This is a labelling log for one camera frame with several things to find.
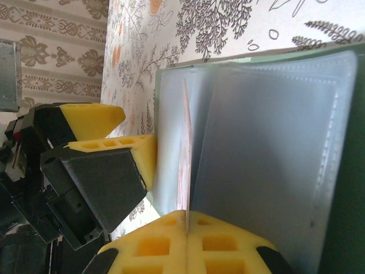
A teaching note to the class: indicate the grey metal bar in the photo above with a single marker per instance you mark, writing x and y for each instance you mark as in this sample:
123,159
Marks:
8,74

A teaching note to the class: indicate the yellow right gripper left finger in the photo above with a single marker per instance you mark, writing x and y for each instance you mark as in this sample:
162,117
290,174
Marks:
154,245

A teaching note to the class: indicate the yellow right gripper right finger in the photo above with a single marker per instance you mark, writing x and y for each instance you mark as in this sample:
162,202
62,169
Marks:
222,245

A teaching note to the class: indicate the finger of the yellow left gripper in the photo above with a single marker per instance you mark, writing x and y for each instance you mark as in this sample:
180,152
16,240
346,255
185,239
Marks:
97,182
91,120

